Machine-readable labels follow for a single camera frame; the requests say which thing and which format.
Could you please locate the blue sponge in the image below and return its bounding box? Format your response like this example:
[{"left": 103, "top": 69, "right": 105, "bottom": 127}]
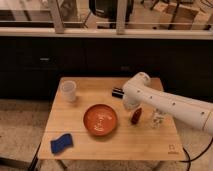
[{"left": 50, "top": 134, "right": 73, "bottom": 154}]

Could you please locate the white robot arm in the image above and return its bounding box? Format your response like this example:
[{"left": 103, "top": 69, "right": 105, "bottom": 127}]
[{"left": 123, "top": 72, "right": 213, "bottom": 136}]

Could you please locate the black cylinder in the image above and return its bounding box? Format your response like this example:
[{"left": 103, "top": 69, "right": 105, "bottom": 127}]
[{"left": 112, "top": 88, "right": 124, "bottom": 98}]

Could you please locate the dark cabinet counter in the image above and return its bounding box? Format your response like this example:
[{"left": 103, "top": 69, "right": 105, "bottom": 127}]
[{"left": 0, "top": 28, "right": 213, "bottom": 102}]

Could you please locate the clear glass jar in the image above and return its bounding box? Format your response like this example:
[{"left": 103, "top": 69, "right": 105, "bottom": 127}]
[{"left": 151, "top": 109, "right": 165, "bottom": 128}]

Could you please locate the translucent plastic cup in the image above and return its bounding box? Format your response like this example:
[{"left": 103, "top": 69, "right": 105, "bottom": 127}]
[{"left": 60, "top": 80, "right": 77, "bottom": 102}]

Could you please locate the wooden table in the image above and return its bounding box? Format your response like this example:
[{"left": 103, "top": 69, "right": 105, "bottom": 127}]
[{"left": 38, "top": 77, "right": 184, "bottom": 161}]

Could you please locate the black cable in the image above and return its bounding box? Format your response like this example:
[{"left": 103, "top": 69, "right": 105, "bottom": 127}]
[{"left": 179, "top": 136, "right": 213, "bottom": 171}]

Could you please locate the orange ceramic bowl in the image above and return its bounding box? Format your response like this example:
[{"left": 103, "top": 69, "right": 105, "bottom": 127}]
[{"left": 83, "top": 104, "right": 118, "bottom": 136}]

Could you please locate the dark red pepper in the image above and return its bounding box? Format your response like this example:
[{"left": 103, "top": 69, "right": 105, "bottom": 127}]
[{"left": 131, "top": 108, "right": 142, "bottom": 124}]

